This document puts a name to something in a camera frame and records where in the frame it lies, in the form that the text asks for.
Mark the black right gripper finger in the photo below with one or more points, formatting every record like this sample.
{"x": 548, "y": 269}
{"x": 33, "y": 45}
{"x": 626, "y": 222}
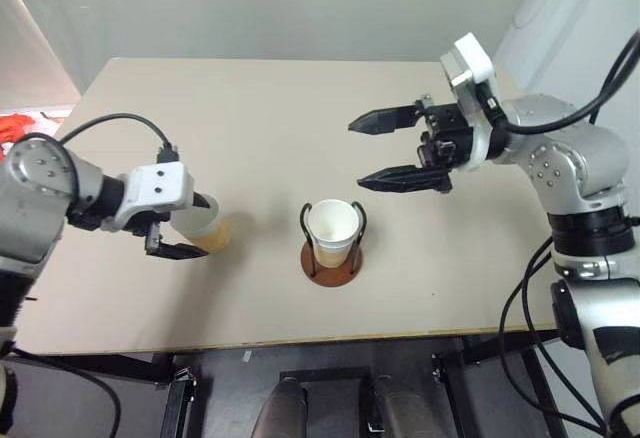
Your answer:
{"x": 382, "y": 120}
{"x": 405, "y": 178}

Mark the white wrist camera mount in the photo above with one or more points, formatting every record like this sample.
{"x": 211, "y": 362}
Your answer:
{"x": 470, "y": 65}
{"x": 155, "y": 188}

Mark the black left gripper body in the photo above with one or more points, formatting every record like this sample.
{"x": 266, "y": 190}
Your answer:
{"x": 152, "y": 235}

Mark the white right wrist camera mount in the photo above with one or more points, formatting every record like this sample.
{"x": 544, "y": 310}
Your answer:
{"x": 470, "y": 65}

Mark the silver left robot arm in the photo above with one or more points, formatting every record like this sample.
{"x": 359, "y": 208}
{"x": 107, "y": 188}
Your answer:
{"x": 35, "y": 193}

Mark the orange cloth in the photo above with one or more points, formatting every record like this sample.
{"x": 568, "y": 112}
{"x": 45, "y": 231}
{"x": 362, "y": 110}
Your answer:
{"x": 12, "y": 128}

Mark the black table frame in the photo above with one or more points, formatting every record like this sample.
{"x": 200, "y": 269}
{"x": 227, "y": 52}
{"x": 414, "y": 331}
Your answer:
{"x": 150, "y": 373}

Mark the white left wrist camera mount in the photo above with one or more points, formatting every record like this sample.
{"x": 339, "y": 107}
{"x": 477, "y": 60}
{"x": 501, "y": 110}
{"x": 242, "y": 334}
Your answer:
{"x": 155, "y": 188}

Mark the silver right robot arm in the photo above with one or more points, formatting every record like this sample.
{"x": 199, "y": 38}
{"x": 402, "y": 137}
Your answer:
{"x": 575, "y": 158}

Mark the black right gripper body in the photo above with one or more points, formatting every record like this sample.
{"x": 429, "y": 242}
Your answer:
{"x": 447, "y": 133}

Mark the dark rounded shape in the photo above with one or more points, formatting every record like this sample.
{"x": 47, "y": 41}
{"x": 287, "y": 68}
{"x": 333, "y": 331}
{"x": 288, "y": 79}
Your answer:
{"x": 407, "y": 410}
{"x": 280, "y": 410}

